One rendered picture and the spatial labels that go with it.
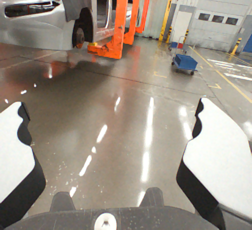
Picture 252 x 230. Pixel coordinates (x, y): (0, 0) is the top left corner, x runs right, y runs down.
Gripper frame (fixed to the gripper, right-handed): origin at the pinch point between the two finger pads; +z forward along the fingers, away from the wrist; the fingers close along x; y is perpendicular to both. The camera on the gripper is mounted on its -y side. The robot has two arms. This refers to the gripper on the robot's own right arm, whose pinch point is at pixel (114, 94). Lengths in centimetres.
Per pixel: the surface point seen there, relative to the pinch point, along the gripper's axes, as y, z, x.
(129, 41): 68, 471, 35
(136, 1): -34, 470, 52
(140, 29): 67, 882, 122
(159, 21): 43, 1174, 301
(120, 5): -17, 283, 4
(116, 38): 33, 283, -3
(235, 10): -26, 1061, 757
